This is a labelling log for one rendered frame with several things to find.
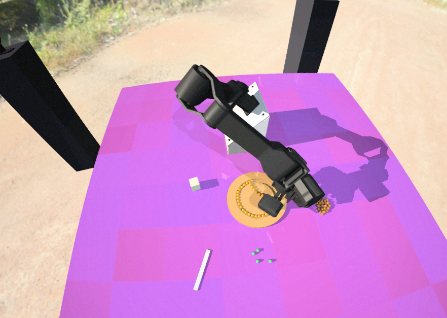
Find white flat bar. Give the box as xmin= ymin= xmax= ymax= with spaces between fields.
xmin=193 ymin=250 xmax=211 ymax=291

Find light orange round board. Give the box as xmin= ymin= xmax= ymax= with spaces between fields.
xmin=227 ymin=172 xmax=287 ymax=228

